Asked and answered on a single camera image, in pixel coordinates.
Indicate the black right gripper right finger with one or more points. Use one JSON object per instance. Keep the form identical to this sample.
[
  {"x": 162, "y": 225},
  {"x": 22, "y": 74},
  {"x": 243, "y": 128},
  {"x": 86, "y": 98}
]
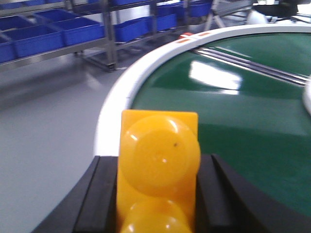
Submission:
[{"x": 228, "y": 203}]

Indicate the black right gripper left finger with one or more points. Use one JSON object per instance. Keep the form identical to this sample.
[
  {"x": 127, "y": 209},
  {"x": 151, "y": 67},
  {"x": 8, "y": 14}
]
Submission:
[{"x": 90, "y": 207}]

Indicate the yellow studded block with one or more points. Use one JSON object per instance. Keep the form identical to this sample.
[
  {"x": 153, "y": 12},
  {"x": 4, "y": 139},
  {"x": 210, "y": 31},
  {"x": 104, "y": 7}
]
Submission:
[{"x": 158, "y": 163}]

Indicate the blue bin upper shelf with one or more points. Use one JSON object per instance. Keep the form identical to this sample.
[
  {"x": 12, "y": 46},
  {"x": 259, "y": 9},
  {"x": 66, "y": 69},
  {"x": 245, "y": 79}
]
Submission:
[{"x": 75, "y": 29}]

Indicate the blue bin shelf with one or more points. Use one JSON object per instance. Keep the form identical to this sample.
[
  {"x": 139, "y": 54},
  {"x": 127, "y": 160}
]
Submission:
[
  {"x": 35, "y": 40},
  {"x": 75, "y": 29}
]

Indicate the blue bin lower shelf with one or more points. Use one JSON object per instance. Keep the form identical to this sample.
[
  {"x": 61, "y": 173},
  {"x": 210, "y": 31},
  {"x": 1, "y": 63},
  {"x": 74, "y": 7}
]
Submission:
[{"x": 35, "y": 40}]

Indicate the blue bin upper right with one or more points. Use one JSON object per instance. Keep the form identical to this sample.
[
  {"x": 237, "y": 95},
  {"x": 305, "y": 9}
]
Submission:
[{"x": 132, "y": 29}]

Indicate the white outer conveyor rim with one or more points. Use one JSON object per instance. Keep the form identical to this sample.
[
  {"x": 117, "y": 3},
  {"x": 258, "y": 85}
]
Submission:
[{"x": 122, "y": 93}]

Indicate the metal conveyor seam rollers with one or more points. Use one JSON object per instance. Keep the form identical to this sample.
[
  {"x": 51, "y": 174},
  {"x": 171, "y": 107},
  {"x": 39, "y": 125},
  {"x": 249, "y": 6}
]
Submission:
[{"x": 252, "y": 66}]

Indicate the metal shelving rack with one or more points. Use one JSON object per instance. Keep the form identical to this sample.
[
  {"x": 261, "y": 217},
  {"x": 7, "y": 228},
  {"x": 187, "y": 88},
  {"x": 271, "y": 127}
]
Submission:
[{"x": 167, "y": 17}]

